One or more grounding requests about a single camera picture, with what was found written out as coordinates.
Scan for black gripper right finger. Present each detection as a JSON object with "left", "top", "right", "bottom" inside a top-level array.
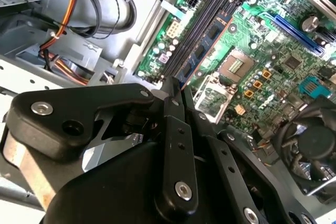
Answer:
[{"left": 183, "top": 87, "right": 316, "bottom": 224}]

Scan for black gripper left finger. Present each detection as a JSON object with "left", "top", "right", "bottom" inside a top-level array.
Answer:
[{"left": 5, "top": 76, "right": 199, "bottom": 217}]

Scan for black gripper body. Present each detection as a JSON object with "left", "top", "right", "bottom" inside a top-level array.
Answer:
[{"left": 43, "top": 141, "right": 237, "bottom": 224}]

